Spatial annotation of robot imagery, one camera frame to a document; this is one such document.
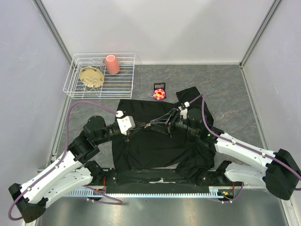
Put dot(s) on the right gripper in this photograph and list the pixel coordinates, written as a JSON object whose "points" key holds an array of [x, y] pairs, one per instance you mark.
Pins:
{"points": [[174, 114]]}

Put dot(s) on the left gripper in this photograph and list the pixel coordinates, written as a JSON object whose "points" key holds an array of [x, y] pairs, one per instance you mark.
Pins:
{"points": [[130, 133]]}

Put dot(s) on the pink white flower brooch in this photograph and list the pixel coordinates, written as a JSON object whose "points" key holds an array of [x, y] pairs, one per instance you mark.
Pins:
{"points": [[158, 94]]}

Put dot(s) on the black t-shirt garment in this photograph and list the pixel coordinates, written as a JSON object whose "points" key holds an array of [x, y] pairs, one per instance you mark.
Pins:
{"points": [[148, 149]]}

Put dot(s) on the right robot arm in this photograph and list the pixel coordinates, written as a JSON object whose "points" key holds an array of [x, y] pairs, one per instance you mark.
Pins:
{"points": [[277, 171]]}

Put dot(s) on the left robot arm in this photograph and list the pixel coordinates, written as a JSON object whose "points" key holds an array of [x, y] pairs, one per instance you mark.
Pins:
{"points": [[72, 169]]}

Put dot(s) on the black open jewelry box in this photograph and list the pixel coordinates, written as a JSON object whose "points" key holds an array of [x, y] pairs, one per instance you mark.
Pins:
{"points": [[159, 86]]}

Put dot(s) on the pink cup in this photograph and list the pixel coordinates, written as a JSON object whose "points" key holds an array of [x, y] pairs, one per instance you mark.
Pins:
{"points": [[112, 64]]}

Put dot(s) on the yellow plate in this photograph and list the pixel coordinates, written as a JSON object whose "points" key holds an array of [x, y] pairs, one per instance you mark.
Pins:
{"points": [[91, 77]]}

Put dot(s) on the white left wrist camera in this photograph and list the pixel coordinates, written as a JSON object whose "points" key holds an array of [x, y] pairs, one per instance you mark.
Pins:
{"points": [[125, 123]]}

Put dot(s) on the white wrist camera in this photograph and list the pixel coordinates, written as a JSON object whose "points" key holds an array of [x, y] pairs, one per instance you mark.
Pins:
{"points": [[125, 123], [184, 109]]}

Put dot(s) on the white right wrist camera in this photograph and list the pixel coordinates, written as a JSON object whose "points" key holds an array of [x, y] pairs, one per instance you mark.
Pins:
{"points": [[184, 109]]}

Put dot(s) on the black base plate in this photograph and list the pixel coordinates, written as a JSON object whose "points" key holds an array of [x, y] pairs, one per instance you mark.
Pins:
{"points": [[113, 178]]}

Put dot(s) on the white wire dish rack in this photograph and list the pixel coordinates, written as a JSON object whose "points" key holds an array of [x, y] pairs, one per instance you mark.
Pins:
{"points": [[115, 86]]}

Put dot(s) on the grey cable duct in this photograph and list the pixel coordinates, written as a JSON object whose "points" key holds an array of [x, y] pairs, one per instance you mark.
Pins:
{"points": [[85, 192]]}

